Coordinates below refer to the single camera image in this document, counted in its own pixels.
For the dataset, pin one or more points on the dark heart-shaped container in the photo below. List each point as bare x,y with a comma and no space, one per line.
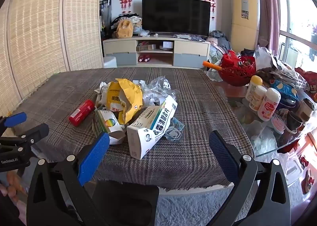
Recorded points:
293,122

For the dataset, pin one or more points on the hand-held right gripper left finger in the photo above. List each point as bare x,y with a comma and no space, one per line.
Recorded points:
94,159

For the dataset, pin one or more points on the plaid tablecloth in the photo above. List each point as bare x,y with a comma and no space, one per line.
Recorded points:
198,117

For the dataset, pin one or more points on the white plastic bag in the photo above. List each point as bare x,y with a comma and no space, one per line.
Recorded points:
265,57

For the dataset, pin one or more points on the window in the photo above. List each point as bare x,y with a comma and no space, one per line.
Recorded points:
297,13

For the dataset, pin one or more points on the white medicine box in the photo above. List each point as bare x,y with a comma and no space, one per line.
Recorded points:
148,131

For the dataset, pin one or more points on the pink curtain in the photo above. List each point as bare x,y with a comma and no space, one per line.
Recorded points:
268,5

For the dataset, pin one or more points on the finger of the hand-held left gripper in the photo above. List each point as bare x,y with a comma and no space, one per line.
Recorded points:
37,131
15,119

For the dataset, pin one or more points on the red shoes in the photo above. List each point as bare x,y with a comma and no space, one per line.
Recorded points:
143,58

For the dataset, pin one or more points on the cream grey TV cabinet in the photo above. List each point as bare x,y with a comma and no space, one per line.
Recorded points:
190,47

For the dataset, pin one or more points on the black coat rack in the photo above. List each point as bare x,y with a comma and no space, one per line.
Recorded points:
109,5

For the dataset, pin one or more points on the red openwork basket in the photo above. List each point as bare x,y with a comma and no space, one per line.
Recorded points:
235,72

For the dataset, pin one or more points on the pink hairbrush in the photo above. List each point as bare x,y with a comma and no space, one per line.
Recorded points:
278,123

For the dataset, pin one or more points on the black television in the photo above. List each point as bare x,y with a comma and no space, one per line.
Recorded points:
175,15

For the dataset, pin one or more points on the bamboo folding screen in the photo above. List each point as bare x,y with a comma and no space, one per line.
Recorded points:
37,42

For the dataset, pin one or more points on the clear plastic wrap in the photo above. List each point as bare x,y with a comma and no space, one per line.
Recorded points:
158,87

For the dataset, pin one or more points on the crumpled white paper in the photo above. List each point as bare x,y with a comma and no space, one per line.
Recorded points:
101,89

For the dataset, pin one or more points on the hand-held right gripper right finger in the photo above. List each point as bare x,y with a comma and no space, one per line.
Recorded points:
223,156

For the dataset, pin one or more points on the blue snack bag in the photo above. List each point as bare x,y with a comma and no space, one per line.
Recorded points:
284,89

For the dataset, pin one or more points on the white stool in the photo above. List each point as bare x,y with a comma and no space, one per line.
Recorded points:
110,62

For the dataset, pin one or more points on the pile of clothes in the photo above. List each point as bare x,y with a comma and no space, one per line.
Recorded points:
219,40

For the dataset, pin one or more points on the yellow paper bag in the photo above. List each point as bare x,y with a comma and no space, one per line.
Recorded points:
128,92

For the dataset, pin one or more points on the white bottle yellow cap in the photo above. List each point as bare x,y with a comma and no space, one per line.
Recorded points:
253,87

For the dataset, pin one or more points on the cream standing air conditioner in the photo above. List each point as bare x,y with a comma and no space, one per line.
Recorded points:
245,17

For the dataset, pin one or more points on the grey fluffy rug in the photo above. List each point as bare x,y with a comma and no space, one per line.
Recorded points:
193,206

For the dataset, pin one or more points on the torn bluish wrapper piece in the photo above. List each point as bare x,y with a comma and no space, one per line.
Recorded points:
177,126

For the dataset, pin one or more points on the white bottle pink label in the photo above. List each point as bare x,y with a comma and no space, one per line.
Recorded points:
268,104

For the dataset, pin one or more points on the red cylinder can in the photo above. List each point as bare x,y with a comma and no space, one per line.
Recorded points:
81,113

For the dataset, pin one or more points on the brown cardboard tube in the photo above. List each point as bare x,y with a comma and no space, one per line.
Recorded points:
305,109

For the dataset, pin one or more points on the yellow plush backpack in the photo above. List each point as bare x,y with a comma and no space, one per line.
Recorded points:
123,29

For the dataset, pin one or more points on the small white green box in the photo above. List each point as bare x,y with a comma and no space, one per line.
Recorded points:
109,124

